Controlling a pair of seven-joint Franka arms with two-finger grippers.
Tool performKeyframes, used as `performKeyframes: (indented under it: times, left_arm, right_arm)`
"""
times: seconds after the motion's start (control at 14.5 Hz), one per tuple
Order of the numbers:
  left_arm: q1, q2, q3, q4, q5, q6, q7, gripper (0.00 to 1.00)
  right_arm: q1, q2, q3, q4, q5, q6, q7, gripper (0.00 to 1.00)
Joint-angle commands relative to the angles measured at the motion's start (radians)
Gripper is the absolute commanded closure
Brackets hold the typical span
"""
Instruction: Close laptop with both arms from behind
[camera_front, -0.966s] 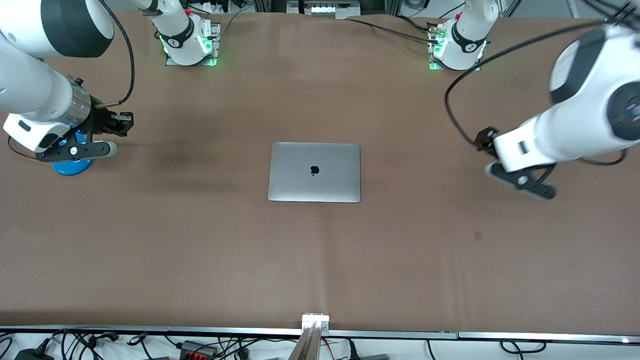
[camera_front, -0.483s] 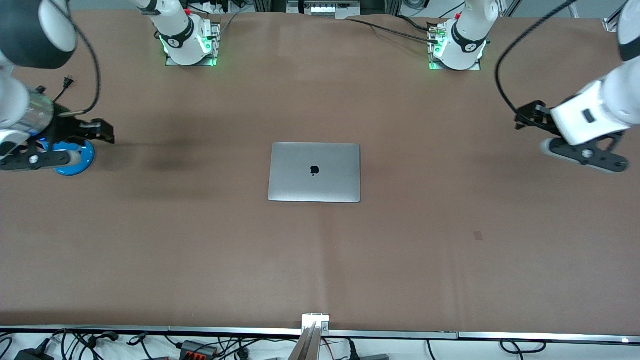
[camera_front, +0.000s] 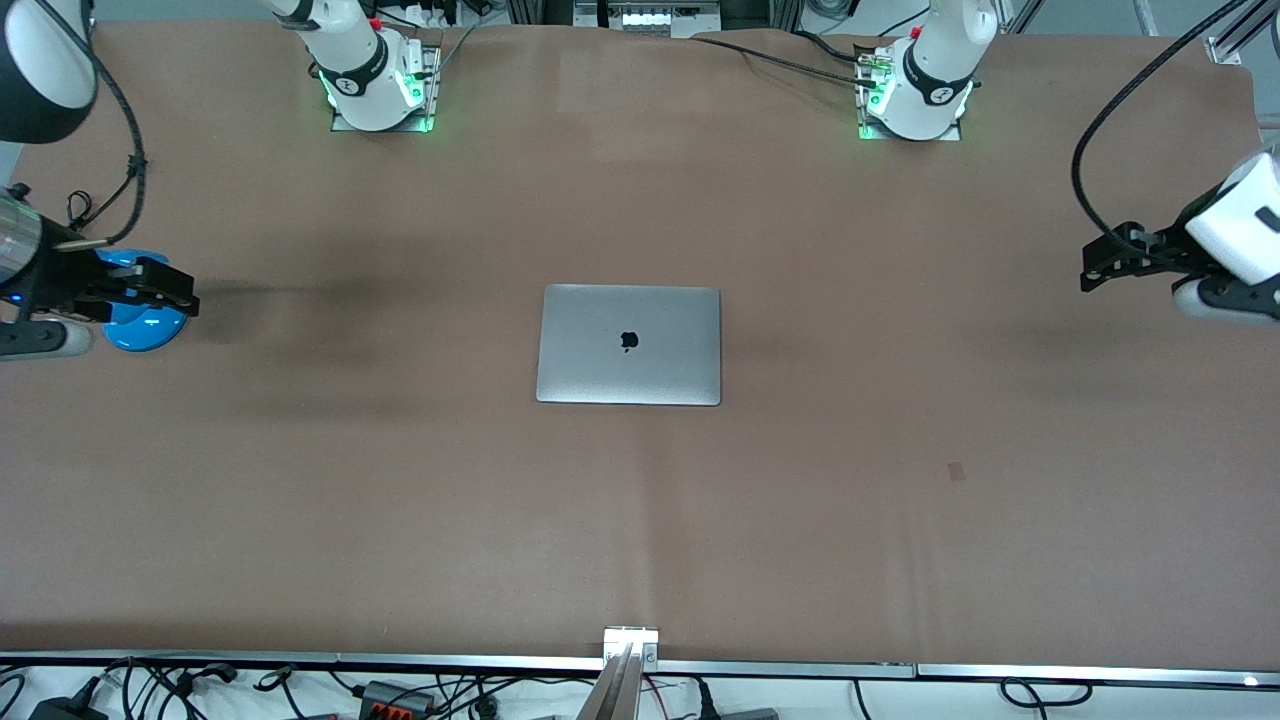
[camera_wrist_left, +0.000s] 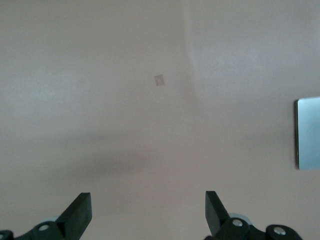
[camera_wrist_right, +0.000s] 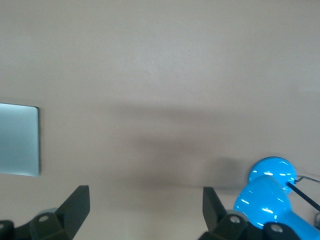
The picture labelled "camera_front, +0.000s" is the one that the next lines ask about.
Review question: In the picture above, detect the silver grey laptop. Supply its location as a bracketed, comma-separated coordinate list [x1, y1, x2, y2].
[536, 284, 723, 407]

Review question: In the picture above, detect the blue desk lamp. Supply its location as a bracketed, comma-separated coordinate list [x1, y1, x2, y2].
[95, 248, 191, 353]

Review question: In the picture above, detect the brown table mat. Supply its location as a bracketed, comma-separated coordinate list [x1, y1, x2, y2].
[0, 20, 1280, 671]

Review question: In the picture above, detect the black power adapter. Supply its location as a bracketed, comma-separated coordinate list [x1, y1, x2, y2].
[28, 690, 101, 720]

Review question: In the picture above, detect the black orange connector block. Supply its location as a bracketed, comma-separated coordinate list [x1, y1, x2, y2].
[358, 680, 437, 717]

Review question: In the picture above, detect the white power strip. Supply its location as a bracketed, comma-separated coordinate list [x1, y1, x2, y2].
[575, 0, 723, 39]

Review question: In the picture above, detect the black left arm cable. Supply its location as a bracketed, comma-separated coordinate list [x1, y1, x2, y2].
[1070, 0, 1251, 246]

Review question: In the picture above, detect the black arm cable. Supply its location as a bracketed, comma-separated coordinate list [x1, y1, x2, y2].
[1070, 0, 1251, 246]
[50, 40, 149, 251]

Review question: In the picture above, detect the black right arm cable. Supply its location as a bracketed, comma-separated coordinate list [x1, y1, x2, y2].
[50, 40, 149, 251]

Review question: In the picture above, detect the aluminium corner frame profile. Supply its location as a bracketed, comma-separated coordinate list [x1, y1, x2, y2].
[1205, 0, 1280, 66]

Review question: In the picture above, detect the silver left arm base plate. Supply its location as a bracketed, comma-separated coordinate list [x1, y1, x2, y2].
[855, 40, 963, 142]

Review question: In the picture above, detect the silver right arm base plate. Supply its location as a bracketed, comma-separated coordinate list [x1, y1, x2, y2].
[330, 40, 443, 134]

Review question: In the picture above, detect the aluminium table edge rail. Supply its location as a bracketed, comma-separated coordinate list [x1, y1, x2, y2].
[0, 652, 1280, 691]

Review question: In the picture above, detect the black braided base cable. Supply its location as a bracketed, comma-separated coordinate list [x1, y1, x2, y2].
[690, 30, 881, 89]

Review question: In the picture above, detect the black looped floor cable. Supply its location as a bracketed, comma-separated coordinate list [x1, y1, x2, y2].
[1000, 678, 1093, 709]

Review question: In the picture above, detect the aluminium centre mount beam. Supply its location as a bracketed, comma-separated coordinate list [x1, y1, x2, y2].
[575, 627, 661, 720]

